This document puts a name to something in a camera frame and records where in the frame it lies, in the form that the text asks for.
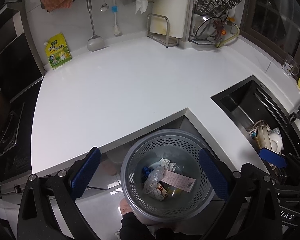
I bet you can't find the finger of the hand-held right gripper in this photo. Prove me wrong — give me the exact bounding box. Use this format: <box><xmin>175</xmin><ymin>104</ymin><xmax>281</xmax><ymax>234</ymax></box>
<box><xmin>259</xmin><ymin>148</ymin><xmax>288</xmax><ymax>168</ymax></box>

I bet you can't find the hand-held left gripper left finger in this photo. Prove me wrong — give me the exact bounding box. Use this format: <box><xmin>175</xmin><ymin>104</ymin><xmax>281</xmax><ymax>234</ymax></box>
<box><xmin>17</xmin><ymin>146</ymin><xmax>102</xmax><ymax>240</ymax></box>

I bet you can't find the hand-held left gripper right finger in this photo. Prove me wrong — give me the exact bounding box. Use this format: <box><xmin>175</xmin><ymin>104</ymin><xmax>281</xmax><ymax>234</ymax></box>
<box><xmin>199</xmin><ymin>147</ymin><xmax>283</xmax><ymax>240</ymax></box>

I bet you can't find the pink paper label card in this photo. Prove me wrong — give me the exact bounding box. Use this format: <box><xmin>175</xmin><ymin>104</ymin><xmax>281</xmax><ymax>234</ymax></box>
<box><xmin>162</xmin><ymin>171</ymin><xmax>196</xmax><ymax>193</ymax></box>

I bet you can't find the white scribble-patterned paper wrapper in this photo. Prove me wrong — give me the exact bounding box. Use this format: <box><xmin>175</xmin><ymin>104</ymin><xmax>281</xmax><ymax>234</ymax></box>
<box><xmin>159</xmin><ymin>158</ymin><xmax>177</xmax><ymax>172</ymax></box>

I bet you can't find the red patterned snack wrapper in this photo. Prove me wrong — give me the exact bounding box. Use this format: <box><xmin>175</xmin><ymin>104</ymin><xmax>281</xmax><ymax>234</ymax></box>
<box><xmin>150</xmin><ymin>182</ymin><xmax>169</xmax><ymax>202</ymax></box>

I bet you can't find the grey perforated plastic basket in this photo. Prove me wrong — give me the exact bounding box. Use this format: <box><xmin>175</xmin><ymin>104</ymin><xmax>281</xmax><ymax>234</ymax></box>
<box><xmin>120</xmin><ymin>129</ymin><xmax>215</xmax><ymax>227</ymax></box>

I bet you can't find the clear plastic bag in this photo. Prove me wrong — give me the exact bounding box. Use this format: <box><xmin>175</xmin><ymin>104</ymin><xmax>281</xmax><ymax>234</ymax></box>
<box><xmin>143</xmin><ymin>166</ymin><xmax>167</xmax><ymax>194</ymax></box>

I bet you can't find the pile of dishes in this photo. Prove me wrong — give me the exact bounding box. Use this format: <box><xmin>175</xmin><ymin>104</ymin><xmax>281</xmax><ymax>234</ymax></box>
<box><xmin>246</xmin><ymin>120</ymin><xmax>284</xmax><ymax>168</ymax></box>

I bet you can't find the black kitchen sink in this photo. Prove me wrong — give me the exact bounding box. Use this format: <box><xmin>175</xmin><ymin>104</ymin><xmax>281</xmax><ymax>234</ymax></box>
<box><xmin>210</xmin><ymin>74</ymin><xmax>300</xmax><ymax>188</ymax></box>

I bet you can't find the black gas stove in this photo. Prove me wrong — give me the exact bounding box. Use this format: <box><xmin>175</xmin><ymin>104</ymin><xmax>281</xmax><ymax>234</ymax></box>
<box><xmin>0</xmin><ymin>76</ymin><xmax>43</xmax><ymax>190</ymax></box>

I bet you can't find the person's leg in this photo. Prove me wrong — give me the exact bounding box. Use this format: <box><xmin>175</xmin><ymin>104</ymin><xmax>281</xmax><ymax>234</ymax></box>
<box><xmin>119</xmin><ymin>199</ymin><xmax>190</xmax><ymax>240</ymax></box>

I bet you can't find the clear drinking glass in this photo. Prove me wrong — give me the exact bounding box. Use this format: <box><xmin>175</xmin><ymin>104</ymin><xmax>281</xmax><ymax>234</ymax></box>
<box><xmin>282</xmin><ymin>54</ymin><xmax>300</xmax><ymax>77</ymax></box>

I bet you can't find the yellow-green spouted pouch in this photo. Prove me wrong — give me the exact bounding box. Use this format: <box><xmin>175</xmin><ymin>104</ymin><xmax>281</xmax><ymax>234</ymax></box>
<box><xmin>44</xmin><ymin>33</ymin><xmax>72</xmax><ymax>70</ymax></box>

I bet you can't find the steel ladle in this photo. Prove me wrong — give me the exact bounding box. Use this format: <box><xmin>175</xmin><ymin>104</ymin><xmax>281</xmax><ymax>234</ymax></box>
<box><xmin>85</xmin><ymin>0</ymin><xmax>105</xmax><ymax>52</ymax></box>

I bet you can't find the steel cutting board rack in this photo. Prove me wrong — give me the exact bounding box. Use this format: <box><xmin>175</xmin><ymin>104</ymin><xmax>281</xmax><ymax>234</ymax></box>
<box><xmin>147</xmin><ymin>14</ymin><xmax>179</xmax><ymax>48</ymax></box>

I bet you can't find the dark framed window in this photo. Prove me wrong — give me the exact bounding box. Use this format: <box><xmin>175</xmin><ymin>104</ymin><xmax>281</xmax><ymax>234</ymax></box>
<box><xmin>240</xmin><ymin>0</ymin><xmax>300</xmax><ymax>68</ymax></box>

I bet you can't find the black range hood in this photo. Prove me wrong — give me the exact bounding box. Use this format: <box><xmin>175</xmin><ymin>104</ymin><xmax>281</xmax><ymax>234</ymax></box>
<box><xmin>0</xmin><ymin>0</ymin><xmax>44</xmax><ymax>98</ymax></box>

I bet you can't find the glass pot lid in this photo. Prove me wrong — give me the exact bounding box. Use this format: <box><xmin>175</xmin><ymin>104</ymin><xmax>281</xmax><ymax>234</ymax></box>
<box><xmin>194</xmin><ymin>16</ymin><xmax>228</xmax><ymax>40</ymax></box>

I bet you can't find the white bottle brush blue band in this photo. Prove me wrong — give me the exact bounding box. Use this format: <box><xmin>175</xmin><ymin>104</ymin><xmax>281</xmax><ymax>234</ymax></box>
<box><xmin>111</xmin><ymin>0</ymin><xmax>122</xmax><ymax>36</ymax></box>

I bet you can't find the white cutting board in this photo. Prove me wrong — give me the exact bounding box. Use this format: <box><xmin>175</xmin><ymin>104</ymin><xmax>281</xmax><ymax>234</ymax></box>
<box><xmin>150</xmin><ymin>0</ymin><xmax>192</xmax><ymax>38</ymax></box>

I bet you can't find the yellow gas hose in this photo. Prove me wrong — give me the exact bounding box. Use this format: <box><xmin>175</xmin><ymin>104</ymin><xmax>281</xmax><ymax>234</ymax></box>
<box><xmin>215</xmin><ymin>25</ymin><xmax>240</xmax><ymax>48</ymax></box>

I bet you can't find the wire lid rack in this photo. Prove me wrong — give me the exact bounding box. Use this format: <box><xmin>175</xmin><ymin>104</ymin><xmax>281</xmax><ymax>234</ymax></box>
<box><xmin>189</xmin><ymin>12</ymin><xmax>230</xmax><ymax>46</ymax></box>

